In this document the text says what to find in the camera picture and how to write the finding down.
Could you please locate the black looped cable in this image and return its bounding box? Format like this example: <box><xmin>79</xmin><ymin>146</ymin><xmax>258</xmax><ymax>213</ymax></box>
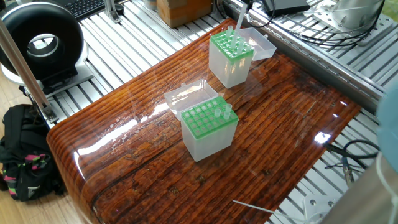
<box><xmin>328</xmin><ymin>142</ymin><xmax>381</xmax><ymax>182</ymax></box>

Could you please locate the black backpack pink trim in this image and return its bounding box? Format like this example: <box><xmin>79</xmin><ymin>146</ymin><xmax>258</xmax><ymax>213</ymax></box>
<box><xmin>0</xmin><ymin>103</ymin><xmax>68</xmax><ymax>202</ymax></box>

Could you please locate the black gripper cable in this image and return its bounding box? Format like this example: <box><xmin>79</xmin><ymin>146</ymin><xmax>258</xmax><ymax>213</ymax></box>
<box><xmin>246</xmin><ymin>9</ymin><xmax>389</xmax><ymax>48</ymax></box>

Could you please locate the translucent tip box green rack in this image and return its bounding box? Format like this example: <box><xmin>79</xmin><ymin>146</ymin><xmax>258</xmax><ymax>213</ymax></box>
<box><xmin>180</xmin><ymin>96</ymin><xmax>239</xmax><ymax>162</ymax></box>
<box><xmin>208</xmin><ymin>29</ymin><xmax>256</xmax><ymax>89</ymax></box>

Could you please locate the black keyboard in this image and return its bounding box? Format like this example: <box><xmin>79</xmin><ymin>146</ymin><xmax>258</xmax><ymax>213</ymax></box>
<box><xmin>62</xmin><ymin>0</ymin><xmax>108</xmax><ymax>19</ymax></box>

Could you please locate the slim aluminium post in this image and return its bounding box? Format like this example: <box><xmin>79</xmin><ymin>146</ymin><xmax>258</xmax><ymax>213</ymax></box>
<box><xmin>0</xmin><ymin>25</ymin><xmax>58</xmax><ymax>124</ymax></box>

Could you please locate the glossy wooden board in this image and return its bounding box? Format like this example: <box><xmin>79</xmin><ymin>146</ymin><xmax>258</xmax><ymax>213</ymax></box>
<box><xmin>47</xmin><ymin>19</ymin><xmax>363</xmax><ymax>224</ymax></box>

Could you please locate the black round fan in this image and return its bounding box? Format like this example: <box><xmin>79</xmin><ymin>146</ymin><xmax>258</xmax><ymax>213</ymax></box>
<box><xmin>0</xmin><ymin>3</ymin><xmax>85</xmax><ymax>95</ymax></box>

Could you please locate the clear hinged box lid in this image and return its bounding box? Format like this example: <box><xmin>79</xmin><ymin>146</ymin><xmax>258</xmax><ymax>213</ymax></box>
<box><xmin>163</xmin><ymin>80</ymin><xmax>209</xmax><ymax>120</ymax></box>
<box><xmin>239</xmin><ymin>28</ymin><xmax>278</xmax><ymax>62</ymax></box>

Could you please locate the brown cardboard box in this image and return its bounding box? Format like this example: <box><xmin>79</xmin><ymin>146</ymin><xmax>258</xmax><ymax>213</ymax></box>
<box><xmin>155</xmin><ymin>0</ymin><xmax>216</xmax><ymax>29</ymax></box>

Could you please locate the black power adapter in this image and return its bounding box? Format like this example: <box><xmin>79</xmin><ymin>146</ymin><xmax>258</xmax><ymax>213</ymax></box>
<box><xmin>272</xmin><ymin>0</ymin><xmax>312</xmax><ymax>16</ymax></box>

